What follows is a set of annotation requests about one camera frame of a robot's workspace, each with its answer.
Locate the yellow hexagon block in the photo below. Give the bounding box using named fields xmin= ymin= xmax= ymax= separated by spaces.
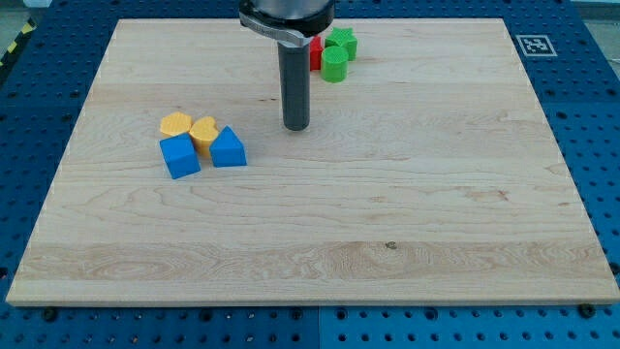
xmin=160 ymin=111 xmax=193 ymax=138

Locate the black yellow hazard tape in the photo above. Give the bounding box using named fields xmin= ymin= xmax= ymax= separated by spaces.
xmin=1 ymin=16 xmax=38 ymax=70

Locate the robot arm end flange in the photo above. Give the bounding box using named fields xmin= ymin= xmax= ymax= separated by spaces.
xmin=238 ymin=0 xmax=335 ymax=47

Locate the green cylinder block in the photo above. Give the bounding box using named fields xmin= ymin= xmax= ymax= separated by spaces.
xmin=321 ymin=46 xmax=349 ymax=82

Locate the red block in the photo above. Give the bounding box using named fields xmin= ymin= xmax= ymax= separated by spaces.
xmin=309 ymin=35 xmax=324 ymax=71

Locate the green star block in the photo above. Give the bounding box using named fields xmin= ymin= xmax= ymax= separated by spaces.
xmin=325 ymin=27 xmax=357 ymax=61

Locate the wooden board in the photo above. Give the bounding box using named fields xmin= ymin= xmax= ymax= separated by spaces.
xmin=7 ymin=18 xmax=619 ymax=307

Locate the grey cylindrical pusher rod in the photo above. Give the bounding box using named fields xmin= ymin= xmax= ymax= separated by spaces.
xmin=278 ymin=42 xmax=310 ymax=131

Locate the white fiducial marker tag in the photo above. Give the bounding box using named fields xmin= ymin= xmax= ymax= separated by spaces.
xmin=516 ymin=34 xmax=557 ymax=57

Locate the yellow heart block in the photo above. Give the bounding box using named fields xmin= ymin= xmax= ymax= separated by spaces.
xmin=189 ymin=116 xmax=219 ymax=158

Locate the blue triangle block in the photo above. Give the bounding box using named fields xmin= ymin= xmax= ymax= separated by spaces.
xmin=209 ymin=126 xmax=247 ymax=168

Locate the blue cube block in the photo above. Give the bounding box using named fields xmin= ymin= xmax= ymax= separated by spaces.
xmin=159 ymin=133 xmax=202 ymax=179

